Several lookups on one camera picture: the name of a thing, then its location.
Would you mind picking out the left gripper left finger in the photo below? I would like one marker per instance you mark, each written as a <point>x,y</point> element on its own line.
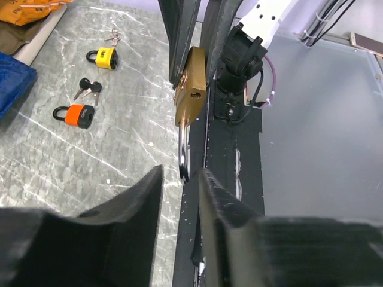
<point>112,244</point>

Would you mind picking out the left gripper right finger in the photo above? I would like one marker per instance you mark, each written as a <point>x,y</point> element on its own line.
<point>243,248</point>

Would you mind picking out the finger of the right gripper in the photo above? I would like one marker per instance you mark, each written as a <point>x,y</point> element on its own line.
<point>219,17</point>
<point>179,17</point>

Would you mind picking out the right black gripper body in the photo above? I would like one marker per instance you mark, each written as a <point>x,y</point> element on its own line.
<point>241,60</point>

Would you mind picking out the small brass padlock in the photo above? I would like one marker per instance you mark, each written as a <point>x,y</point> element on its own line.
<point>189,100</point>

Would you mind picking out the small silver keys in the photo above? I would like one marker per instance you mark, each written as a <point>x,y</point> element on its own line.
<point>114,38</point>

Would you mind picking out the yellow padlock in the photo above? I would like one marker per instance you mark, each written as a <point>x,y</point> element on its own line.
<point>104,57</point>

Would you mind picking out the black keys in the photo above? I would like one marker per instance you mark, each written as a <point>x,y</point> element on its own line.
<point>87,87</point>

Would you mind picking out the orange black padlock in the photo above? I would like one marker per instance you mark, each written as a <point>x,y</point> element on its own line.
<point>75,115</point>

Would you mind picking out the beige three tier shelf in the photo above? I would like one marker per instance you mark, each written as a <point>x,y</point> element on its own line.
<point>29,51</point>

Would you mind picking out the yellow honey dijon bag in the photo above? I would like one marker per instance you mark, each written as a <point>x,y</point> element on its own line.
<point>20,12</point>

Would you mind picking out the brown snack bag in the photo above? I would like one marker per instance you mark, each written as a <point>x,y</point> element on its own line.
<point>13,37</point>

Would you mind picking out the blue Doritos bag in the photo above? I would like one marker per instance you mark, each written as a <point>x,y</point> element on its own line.
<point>16,79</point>

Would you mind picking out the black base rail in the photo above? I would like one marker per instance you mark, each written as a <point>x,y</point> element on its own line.
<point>232,154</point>

